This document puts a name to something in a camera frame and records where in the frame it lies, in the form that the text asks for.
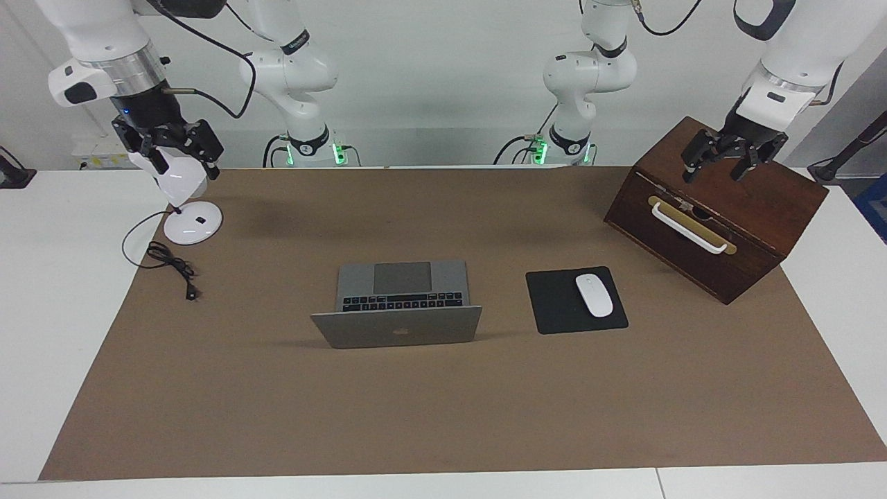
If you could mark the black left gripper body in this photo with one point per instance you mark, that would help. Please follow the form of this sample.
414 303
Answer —
752 125

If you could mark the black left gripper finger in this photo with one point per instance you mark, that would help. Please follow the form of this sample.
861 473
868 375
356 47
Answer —
700 154
752 158

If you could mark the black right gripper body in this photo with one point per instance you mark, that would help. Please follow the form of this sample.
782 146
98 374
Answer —
156 114

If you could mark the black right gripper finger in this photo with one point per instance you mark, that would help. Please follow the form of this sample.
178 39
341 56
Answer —
206 142
155 152

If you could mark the silver laptop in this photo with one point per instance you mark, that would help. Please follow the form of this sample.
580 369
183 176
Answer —
402 326

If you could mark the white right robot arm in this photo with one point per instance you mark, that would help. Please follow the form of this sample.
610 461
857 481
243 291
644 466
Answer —
104 34

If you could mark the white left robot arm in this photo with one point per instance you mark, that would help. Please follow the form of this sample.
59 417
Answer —
589 73

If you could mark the dark wooden box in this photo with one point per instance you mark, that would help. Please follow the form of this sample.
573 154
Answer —
755 208

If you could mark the white power strip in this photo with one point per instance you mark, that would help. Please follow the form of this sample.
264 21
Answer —
97 156

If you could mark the white desk lamp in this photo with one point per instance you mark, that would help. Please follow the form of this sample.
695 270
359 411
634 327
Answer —
194 225

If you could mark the black tripod leg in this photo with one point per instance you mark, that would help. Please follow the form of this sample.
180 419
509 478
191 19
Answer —
849 152

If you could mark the blue crate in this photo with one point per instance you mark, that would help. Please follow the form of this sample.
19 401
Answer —
874 208

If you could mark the black clamp stand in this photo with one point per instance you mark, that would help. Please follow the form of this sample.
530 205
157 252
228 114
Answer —
14 173

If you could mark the white computer mouse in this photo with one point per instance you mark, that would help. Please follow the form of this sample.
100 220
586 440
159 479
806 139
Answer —
594 294

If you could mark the black mouse pad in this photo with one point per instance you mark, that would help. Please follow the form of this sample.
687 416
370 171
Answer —
554 305

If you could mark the brown table mat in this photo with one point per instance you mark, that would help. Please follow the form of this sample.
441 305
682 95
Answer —
443 402

